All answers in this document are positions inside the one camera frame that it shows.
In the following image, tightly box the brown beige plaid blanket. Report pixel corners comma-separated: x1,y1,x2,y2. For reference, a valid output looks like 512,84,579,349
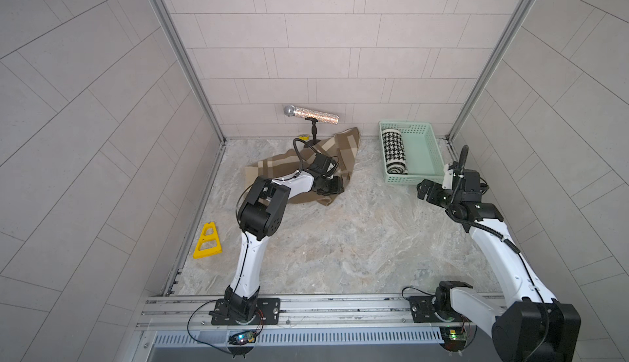
244,127,360,206

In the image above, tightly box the yellow plastic tool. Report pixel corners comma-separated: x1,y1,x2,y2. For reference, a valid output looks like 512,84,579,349
193,222,223,260

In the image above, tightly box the black microphone stand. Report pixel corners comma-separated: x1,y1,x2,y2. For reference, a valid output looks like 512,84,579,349
306,117,320,146

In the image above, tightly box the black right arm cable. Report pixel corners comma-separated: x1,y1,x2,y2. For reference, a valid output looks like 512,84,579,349
444,145,522,255

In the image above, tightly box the green circuit board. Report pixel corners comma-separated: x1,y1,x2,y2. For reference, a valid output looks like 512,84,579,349
440,327,468,352
229,331,258,346

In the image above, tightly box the right green circuit board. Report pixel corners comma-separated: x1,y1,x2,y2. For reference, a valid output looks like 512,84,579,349
440,327,468,352

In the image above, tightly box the aluminium corner post right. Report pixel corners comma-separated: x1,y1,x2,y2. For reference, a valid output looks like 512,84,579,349
446,0,537,143

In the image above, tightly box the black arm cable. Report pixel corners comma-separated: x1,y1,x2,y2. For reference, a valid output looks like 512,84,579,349
444,145,522,255
292,137,320,176

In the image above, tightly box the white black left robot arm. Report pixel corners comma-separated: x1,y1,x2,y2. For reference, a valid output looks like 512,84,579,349
224,153,344,322

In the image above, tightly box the black white houndstooth scarf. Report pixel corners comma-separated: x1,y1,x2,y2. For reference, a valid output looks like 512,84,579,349
382,129,408,175

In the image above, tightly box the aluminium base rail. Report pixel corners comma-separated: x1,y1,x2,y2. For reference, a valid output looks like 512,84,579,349
136,293,504,352

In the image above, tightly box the aluminium corner post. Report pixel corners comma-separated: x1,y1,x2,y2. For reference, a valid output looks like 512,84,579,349
446,0,537,143
136,0,226,143

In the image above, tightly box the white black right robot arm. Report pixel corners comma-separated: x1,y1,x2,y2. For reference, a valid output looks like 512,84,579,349
417,165,581,361

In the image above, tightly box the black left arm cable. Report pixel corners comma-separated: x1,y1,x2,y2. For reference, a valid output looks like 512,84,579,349
292,137,320,176

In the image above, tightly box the aluminium corner post left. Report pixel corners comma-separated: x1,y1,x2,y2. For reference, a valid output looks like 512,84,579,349
136,0,226,143

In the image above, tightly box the left green circuit board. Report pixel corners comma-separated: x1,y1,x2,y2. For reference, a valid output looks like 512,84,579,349
229,331,258,346

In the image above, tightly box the glitter microphone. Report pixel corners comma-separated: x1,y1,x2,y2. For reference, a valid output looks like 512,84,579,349
283,105,339,124

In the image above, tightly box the mint green plastic basket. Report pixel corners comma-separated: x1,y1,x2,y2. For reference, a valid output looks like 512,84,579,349
378,121,446,185

